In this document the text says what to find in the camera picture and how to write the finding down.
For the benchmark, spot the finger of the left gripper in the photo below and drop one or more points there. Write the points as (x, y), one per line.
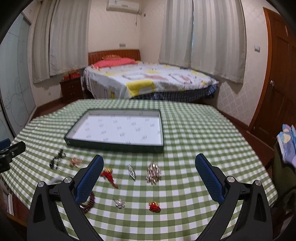
(5, 144)
(14, 150)

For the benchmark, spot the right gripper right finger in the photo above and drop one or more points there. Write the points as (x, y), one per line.
(254, 221)

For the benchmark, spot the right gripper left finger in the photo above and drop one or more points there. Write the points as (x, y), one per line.
(45, 222)

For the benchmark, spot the red tassel gold charm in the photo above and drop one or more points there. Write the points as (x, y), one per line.
(107, 174)

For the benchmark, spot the silver flower pearl brooch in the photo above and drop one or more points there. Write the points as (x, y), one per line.
(119, 203)

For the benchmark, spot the silver leaf brooch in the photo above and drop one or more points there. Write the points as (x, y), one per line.
(131, 172)

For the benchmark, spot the small red knot charm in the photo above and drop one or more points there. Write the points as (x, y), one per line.
(154, 207)

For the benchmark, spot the crystal cluster brooch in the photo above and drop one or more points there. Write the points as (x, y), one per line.
(153, 174)

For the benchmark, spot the glass wardrobe door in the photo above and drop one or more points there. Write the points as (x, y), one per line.
(17, 102)

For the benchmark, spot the green white checkered tablecloth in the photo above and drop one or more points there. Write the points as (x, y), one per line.
(186, 206)

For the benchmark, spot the dark wooden nightstand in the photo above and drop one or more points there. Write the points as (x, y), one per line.
(71, 90)

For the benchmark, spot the colourful folded cloth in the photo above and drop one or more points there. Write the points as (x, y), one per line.
(286, 140)

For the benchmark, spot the green shallow box tray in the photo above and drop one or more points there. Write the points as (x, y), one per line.
(118, 130)

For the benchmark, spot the red boxes on nightstand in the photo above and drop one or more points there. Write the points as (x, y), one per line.
(72, 74)

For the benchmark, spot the brown wooden door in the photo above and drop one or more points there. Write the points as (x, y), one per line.
(277, 101)

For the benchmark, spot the bed with patterned sheet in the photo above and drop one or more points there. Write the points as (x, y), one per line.
(148, 81)

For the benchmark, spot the wooden headboard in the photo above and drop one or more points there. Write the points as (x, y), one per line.
(94, 57)

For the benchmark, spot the left window curtains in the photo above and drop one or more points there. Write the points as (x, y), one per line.
(60, 40)

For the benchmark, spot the window curtains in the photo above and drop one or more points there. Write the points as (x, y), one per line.
(207, 36)
(60, 40)

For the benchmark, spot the pink pillow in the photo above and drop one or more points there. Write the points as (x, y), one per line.
(113, 63)

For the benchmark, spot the right window curtains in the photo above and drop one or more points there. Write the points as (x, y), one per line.
(207, 36)

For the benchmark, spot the white wall air conditioner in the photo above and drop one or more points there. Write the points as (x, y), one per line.
(126, 6)

